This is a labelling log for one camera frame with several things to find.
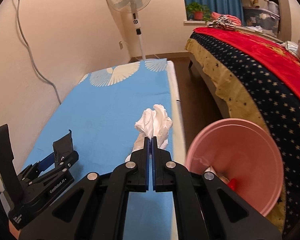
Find red blanket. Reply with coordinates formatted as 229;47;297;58
194;27;300;99

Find red shiny wrapper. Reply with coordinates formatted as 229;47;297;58
227;178;238;192

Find white printed plastic bag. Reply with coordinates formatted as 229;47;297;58
204;166;230;184

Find grey wall cable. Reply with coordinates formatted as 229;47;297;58
13;0;62;105

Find white tissue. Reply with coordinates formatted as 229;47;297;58
125;104;173;162

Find clear storage box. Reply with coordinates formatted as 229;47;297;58
243;7;280;37

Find bed with star blanket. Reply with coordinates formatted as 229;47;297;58
185;31;300;236

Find pink folded clothes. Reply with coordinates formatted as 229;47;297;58
211;12;242;27

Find zebra striped cloth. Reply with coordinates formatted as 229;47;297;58
207;20;236;30

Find potted green plant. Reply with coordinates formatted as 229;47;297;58
186;2;211;21

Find pink plastic trash bin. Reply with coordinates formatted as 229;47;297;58
185;118;283;216

